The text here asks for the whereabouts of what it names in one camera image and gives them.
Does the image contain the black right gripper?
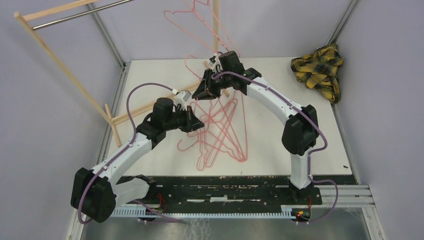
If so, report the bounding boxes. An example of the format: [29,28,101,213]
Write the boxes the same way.
[192,68,233,101]

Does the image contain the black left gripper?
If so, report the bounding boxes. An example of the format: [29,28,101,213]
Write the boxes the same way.
[163,105,204,133]

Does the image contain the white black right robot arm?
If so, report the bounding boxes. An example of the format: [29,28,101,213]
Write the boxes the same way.
[192,50,319,204]

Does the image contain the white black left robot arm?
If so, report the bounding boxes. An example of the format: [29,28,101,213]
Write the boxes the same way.
[70,97,205,224]

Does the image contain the yellow plaid shirt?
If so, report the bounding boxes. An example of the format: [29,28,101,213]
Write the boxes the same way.
[290,43,344,104]

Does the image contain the metal rack rod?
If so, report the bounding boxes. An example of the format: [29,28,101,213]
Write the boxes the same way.
[32,0,133,31]

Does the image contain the pink wire hanger with hook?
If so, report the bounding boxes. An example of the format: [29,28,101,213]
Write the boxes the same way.
[177,127,210,154]

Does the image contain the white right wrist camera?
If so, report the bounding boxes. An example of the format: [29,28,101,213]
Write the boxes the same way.
[207,51,223,73]

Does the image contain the pink wire hanger pile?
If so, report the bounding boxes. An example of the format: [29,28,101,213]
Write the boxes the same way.
[188,92,248,171]

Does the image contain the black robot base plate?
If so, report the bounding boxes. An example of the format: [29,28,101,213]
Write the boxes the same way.
[112,175,359,215]

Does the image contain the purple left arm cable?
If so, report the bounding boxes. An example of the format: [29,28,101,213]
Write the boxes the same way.
[77,82,185,226]

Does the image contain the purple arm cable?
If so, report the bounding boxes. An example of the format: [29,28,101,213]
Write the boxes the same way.
[77,82,185,226]
[211,71,340,226]

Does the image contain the white slotted cable duct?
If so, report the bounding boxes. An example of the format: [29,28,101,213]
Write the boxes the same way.
[110,205,296,220]

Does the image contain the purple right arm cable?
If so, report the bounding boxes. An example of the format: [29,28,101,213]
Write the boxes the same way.
[211,71,340,226]

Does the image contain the wooden clothes rack frame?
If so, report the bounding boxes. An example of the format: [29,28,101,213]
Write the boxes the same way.
[13,0,233,148]

